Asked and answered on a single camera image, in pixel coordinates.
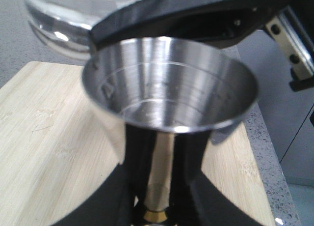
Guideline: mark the steel double jigger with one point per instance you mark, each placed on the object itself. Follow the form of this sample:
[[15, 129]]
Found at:
[[169, 86]]

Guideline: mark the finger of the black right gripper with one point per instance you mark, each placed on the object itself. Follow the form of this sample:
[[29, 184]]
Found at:
[[221, 23]]

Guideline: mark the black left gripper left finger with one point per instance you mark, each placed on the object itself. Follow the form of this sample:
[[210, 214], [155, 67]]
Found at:
[[119, 201]]

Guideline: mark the wooden cutting board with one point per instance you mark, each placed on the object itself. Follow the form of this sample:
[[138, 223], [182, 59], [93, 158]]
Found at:
[[54, 153]]

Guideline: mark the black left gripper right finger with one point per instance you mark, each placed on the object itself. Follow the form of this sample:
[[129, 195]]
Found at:
[[194, 200]]

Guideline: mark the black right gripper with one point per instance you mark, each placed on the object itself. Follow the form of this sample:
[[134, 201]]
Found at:
[[292, 38]]

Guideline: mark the glass beaker with liquid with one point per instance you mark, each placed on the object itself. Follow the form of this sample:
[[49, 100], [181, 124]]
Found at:
[[64, 25]]

